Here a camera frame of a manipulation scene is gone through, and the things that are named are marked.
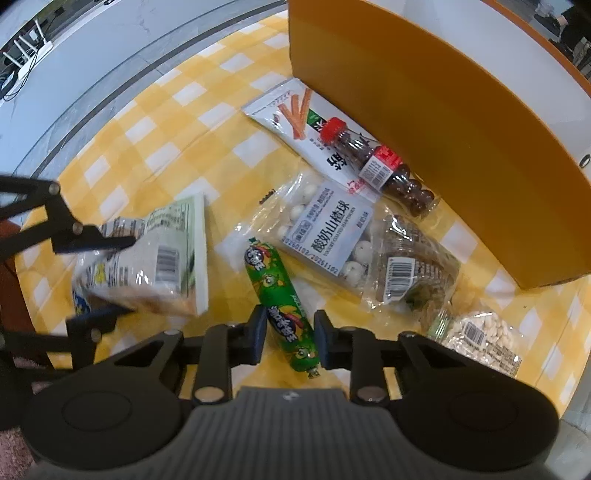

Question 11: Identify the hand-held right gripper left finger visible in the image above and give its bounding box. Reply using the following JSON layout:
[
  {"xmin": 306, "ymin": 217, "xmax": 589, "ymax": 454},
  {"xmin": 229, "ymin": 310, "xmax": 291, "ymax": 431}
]
[{"xmin": 113, "ymin": 305, "xmax": 269, "ymax": 405}]

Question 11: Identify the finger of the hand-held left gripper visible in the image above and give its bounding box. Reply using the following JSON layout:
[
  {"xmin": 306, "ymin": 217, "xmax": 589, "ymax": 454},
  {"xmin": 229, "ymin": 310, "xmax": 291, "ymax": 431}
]
[
  {"xmin": 0, "ymin": 174, "xmax": 138, "ymax": 259},
  {"xmin": 0, "ymin": 302, "xmax": 137, "ymax": 373}
]

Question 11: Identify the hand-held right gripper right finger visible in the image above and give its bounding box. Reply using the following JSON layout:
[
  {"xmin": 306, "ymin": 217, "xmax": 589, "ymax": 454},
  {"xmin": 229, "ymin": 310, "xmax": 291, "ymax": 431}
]
[{"xmin": 314, "ymin": 310, "xmax": 468, "ymax": 403}]

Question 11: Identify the green sausage stick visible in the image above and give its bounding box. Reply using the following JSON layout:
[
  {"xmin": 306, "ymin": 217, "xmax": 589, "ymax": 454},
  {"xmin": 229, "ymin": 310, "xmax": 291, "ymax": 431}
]
[{"xmin": 243, "ymin": 237, "xmax": 322, "ymax": 380}]

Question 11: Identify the white and green snack bag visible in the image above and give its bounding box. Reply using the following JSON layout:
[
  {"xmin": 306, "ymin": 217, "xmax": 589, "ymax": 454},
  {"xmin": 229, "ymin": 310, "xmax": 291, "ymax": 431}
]
[{"xmin": 71, "ymin": 194, "xmax": 209, "ymax": 317}]

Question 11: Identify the clear packet of brown snack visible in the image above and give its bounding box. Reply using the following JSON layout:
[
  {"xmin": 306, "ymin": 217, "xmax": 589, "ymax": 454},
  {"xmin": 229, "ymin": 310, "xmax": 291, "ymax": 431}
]
[{"xmin": 365, "ymin": 213, "xmax": 462, "ymax": 320}]

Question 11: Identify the clear bag of white balls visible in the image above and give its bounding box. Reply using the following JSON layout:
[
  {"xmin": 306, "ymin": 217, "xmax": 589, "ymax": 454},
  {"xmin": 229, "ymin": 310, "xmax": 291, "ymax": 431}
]
[{"xmin": 235, "ymin": 173, "xmax": 386, "ymax": 305}]

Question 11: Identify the clear packet of white seeds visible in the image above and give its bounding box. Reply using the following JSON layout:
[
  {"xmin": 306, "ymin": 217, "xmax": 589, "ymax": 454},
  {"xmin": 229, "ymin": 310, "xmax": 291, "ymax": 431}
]
[{"xmin": 427, "ymin": 309, "xmax": 525, "ymax": 380}]

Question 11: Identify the small red-capped candy bottle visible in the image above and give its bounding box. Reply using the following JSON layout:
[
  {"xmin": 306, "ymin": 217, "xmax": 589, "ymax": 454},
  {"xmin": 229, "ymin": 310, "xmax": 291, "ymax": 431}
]
[{"xmin": 320, "ymin": 117, "xmax": 442, "ymax": 218}]

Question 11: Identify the silver spicy strip packet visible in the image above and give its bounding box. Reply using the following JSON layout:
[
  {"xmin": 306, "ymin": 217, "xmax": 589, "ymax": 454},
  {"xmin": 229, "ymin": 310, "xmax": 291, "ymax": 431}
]
[{"xmin": 240, "ymin": 77, "xmax": 382, "ymax": 202}]

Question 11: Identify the orange storage box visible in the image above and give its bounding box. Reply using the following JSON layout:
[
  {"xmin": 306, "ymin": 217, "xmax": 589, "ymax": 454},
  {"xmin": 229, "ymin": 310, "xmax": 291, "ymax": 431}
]
[{"xmin": 287, "ymin": 0, "xmax": 591, "ymax": 291}]

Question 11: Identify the yellow checked tablecloth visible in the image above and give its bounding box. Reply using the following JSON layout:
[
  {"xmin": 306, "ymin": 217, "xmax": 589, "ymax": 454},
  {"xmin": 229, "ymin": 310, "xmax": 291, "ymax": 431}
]
[{"xmin": 14, "ymin": 9, "xmax": 591, "ymax": 416}]

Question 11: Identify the white router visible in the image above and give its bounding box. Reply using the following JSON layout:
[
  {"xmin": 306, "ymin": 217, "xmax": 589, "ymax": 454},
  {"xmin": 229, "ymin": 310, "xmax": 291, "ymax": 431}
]
[{"xmin": 2, "ymin": 21, "xmax": 54, "ymax": 71}]

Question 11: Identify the black cable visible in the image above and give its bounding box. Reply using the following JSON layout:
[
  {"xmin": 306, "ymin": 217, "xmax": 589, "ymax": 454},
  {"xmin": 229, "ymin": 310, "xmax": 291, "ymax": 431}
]
[{"xmin": 0, "ymin": 55, "xmax": 38, "ymax": 101}]

